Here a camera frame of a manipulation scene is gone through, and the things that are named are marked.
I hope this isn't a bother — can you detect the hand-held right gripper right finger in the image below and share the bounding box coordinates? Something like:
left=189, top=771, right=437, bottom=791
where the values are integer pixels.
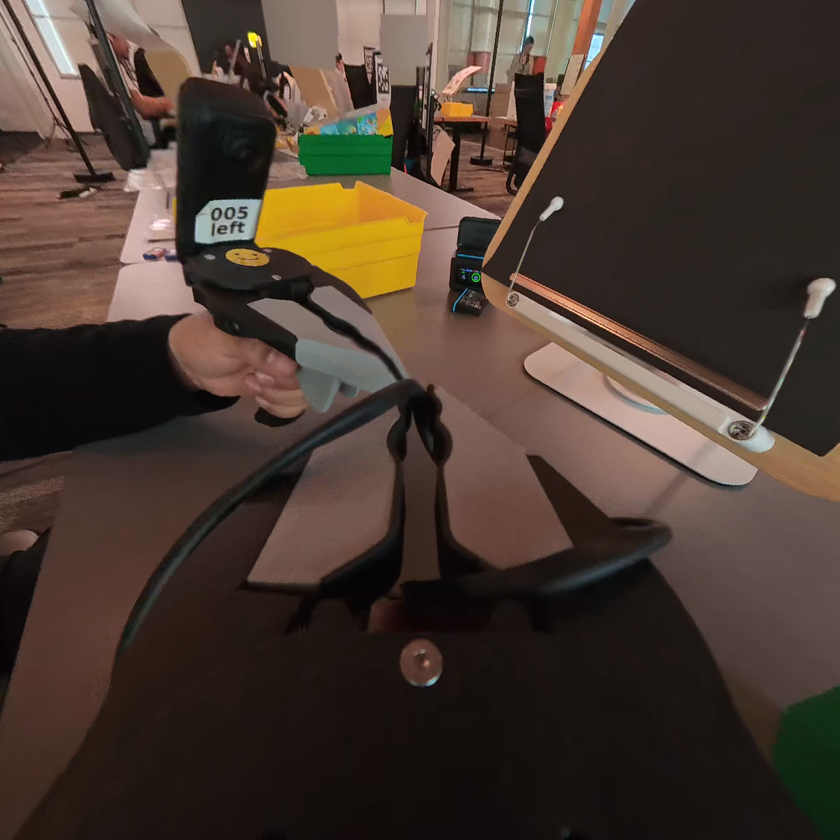
left=423, top=386, right=573, bottom=578

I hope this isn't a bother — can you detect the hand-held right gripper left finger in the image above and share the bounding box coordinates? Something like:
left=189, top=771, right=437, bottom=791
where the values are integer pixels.
left=246, top=390, right=412, bottom=589

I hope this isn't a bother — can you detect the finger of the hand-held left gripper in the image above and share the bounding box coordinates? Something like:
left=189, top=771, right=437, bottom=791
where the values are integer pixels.
left=251, top=297, right=396, bottom=416
left=307, top=284, right=412, bottom=383

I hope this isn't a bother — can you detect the black cable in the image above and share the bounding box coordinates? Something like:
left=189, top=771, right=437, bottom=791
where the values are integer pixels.
left=115, top=377, right=673, bottom=665

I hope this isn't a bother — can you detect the yellow plastic bin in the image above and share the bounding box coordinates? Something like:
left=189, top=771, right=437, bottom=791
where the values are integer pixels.
left=172, top=181, right=429, bottom=301

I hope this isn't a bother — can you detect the green plastic bin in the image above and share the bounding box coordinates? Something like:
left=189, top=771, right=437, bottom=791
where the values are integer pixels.
left=773, top=687, right=840, bottom=840

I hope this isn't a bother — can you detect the person's left forearm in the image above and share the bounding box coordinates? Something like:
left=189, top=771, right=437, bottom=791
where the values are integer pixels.
left=0, top=314, right=221, bottom=462

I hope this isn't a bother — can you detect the person's left hand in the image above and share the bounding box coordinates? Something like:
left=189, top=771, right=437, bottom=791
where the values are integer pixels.
left=168, top=310, right=311, bottom=421

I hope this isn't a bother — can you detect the black office chair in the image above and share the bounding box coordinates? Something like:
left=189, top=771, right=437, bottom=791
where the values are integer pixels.
left=77, top=62, right=153, bottom=173
left=507, top=71, right=551, bottom=198

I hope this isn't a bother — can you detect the green bin with colourful packets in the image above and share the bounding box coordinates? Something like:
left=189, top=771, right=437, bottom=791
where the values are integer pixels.
left=297, top=108, right=395, bottom=177

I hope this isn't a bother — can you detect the black pole stand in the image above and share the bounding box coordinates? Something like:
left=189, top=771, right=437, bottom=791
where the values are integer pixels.
left=2, top=0, right=118, bottom=186

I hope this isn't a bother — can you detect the black device with screen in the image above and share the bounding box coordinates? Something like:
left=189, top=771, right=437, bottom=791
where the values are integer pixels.
left=449, top=217, right=504, bottom=294

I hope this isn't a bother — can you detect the wooden top desk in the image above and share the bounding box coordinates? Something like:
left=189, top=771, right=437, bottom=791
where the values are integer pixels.
left=432, top=113, right=521, bottom=193

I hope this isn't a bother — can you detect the person's dark clothed body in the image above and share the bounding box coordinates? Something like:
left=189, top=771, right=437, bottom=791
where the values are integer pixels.
left=0, top=528, right=50, bottom=713

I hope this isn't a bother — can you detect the black board book stand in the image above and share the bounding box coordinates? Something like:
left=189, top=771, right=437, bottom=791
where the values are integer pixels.
left=481, top=0, right=840, bottom=505

